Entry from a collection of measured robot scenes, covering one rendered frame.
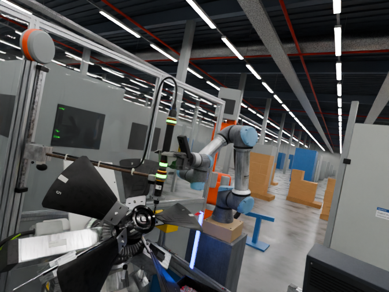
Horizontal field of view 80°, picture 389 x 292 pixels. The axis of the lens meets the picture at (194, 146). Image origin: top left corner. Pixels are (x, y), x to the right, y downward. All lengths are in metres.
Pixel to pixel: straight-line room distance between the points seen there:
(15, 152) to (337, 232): 2.46
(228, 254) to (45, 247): 0.97
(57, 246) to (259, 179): 8.22
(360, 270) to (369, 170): 1.52
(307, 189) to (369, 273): 9.00
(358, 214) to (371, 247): 0.27
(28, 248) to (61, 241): 0.10
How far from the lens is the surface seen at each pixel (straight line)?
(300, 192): 10.05
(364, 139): 2.52
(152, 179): 1.07
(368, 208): 2.51
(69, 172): 1.00
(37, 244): 1.02
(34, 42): 1.38
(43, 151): 1.31
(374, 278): 1.06
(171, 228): 1.56
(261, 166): 8.88
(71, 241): 1.05
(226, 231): 1.55
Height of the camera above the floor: 1.57
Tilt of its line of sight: 1 degrees down
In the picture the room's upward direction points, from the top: 11 degrees clockwise
